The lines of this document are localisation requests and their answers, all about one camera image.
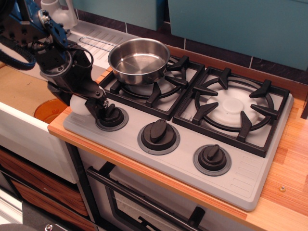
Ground white toy sink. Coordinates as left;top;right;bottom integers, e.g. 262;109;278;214
0;5;139;185

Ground black right stove knob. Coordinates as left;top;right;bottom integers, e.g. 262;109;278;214
193;144;231;177

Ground black burner grate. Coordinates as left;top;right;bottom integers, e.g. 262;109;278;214
99;56;205;121
173;67;294;157

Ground wooden drawer front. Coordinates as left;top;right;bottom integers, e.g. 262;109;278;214
0;147;96;231

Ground small steel pan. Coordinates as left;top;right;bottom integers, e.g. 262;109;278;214
79;36;170;86

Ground black left burner grate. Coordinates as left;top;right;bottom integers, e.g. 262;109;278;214
99;56;205;121

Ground grey toy faucet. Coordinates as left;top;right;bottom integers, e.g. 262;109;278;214
40;0;78;36

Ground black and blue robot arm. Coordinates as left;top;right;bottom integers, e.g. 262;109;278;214
0;0;115;122

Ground oven door with black handle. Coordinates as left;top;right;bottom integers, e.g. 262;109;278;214
86;161;218;231

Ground black right burner grate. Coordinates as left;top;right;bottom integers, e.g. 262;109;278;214
173;67;294;157

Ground grey toy stove top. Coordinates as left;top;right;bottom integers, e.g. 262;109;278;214
63;58;294;211

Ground black left stove knob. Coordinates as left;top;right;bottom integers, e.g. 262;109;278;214
95;104;129;132

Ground white egg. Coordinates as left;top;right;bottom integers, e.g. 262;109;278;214
70;84;107;116

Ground black middle stove knob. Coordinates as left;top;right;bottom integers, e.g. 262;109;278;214
137;119;180;155

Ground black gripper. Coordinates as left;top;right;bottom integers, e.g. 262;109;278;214
40;43;113;119

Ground black stove knob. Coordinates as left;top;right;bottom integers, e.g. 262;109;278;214
137;119;180;155
193;144;231;177
95;104;129;132

